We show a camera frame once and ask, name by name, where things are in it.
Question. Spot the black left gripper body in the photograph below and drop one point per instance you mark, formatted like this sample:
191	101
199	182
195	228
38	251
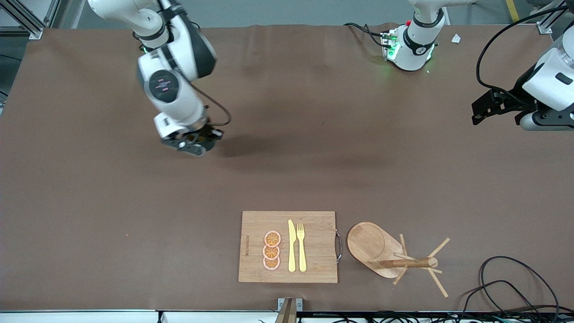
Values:
511	103

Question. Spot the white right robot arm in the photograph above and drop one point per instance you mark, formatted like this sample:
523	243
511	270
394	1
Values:
170	85

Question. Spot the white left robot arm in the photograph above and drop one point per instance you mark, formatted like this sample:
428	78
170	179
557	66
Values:
417	49

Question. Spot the wooden mug rack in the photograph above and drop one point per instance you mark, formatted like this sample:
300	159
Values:
372	244

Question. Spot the small white paper tag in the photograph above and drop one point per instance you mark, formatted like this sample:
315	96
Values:
456	38

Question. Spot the brown table mat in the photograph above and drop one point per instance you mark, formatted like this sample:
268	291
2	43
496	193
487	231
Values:
134	202

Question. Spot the orange slice toy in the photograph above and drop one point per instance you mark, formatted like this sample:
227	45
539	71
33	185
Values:
272	238
271	264
271	252

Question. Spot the yellow plastic knife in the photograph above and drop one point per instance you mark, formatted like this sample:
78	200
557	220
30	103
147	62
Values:
292	251

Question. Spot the yellow plastic fork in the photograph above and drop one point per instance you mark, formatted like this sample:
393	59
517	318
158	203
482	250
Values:
302	255

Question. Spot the wooden cutting board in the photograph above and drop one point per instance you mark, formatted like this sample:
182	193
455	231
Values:
320	255

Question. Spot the aluminium frame profile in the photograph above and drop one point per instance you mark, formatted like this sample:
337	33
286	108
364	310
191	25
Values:
543	28
22	15

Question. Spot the metal mount bracket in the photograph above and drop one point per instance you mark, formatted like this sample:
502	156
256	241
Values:
282	304

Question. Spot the white table edge rail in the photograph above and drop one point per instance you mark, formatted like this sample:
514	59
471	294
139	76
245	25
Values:
89	317

